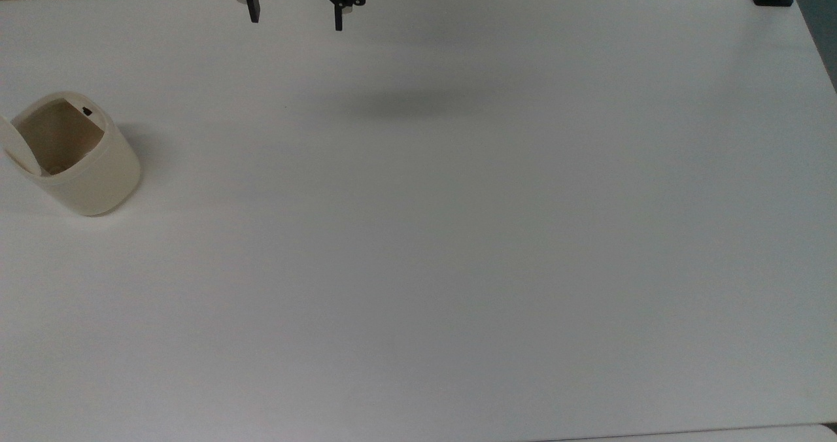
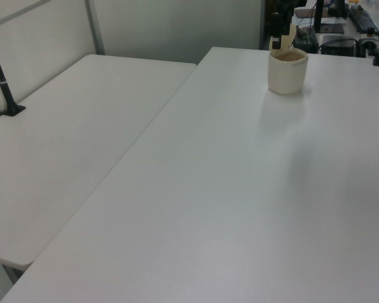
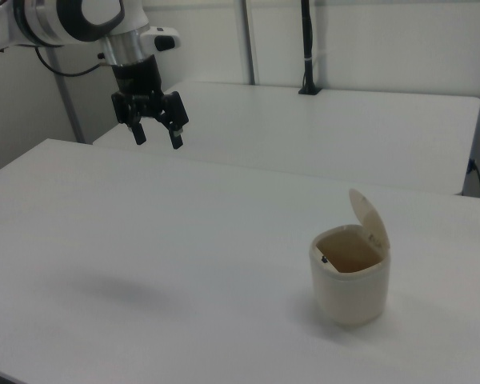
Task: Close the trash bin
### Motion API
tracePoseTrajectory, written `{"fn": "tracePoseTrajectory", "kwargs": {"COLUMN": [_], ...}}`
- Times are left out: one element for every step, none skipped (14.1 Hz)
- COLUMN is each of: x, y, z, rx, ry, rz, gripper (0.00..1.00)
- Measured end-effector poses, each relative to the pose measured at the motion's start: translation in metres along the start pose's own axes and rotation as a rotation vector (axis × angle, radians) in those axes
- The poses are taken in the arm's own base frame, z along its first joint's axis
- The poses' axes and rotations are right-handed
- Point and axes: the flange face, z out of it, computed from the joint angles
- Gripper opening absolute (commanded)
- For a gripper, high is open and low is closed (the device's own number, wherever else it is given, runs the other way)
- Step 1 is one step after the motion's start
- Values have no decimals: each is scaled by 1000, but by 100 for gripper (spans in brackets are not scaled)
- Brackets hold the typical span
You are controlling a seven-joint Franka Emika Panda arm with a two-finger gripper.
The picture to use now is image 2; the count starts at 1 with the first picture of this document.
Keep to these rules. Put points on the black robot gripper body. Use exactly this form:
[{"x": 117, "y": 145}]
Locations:
[{"x": 287, "y": 2}]

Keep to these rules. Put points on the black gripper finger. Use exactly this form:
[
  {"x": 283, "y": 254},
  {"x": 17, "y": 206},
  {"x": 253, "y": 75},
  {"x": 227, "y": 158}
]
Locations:
[
  {"x": 275, "y": 23},
  {"x": 287, "y": 20}
]

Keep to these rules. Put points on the cream trash bin lid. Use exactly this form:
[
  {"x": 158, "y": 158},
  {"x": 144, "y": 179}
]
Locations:
[{"x": 285, "y": 42}]

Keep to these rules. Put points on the cream round trash bin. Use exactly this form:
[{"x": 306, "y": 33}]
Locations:
[{"x": 287, "y": 74}]

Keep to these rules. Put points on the dark device with green part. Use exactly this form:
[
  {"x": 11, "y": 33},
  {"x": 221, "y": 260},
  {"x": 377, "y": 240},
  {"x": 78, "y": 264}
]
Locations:
[{"x": 308, "y": 39}]

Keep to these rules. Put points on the black monitor stand pole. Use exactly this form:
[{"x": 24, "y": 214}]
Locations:
[{"x": 319, "y": 15}]

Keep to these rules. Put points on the flat black pad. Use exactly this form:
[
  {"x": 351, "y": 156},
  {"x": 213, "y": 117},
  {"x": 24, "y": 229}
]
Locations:
[{"x": 331, "y": 28}]

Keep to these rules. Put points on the black electronics box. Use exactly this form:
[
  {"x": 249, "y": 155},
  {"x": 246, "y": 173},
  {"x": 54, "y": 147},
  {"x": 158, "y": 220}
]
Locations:
[{"x": 338, "y": 44}]

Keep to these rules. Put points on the grey metal partition post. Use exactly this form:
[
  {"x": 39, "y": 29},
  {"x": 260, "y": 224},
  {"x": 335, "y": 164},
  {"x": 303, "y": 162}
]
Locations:
[{"x": 94, "y": 26}]

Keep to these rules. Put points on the black camera pole with foot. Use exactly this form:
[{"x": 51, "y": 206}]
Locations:
[{"x": 3, "y": 85}]

